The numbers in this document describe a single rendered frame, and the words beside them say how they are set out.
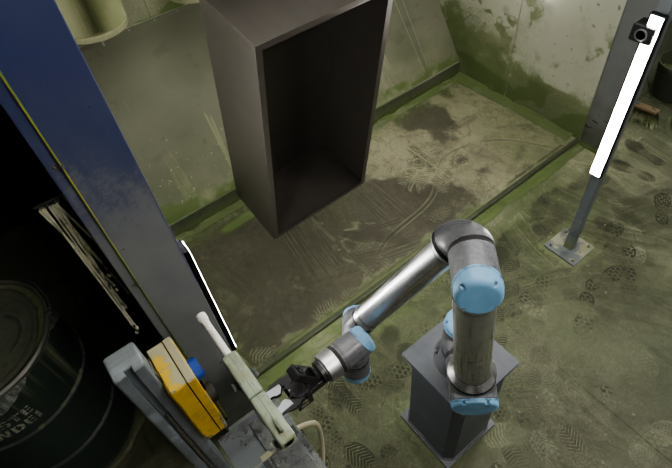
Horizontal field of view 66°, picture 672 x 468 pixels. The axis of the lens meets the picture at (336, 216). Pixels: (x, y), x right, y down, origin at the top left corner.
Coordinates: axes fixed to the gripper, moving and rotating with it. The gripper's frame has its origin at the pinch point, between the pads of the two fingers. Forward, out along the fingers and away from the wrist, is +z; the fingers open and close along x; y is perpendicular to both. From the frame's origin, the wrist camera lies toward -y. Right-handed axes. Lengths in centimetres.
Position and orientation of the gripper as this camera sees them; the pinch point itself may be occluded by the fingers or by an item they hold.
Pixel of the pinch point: (262, 412)
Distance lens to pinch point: 150.0
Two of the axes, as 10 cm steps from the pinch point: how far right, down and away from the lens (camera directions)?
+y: 0.9, 6.6, 7.4
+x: -6.1, -5.5, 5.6
